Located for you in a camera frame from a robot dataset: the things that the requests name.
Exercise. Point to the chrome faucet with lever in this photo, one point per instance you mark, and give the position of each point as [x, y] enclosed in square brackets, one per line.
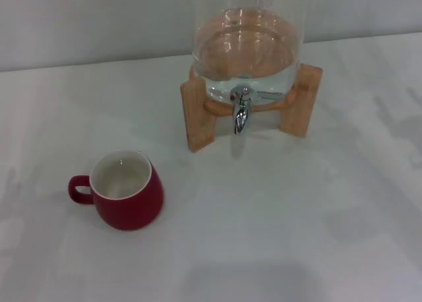
[241, 117]

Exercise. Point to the red ceramic cup white inside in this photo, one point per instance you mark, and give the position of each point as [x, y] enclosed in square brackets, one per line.
[132, 209]

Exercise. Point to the light wooden dispenser stand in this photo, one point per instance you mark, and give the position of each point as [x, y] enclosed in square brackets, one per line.
[198, 117]

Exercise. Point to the clear glass water dispenser jar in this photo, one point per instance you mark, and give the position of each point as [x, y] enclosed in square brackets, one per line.
[247, 35]

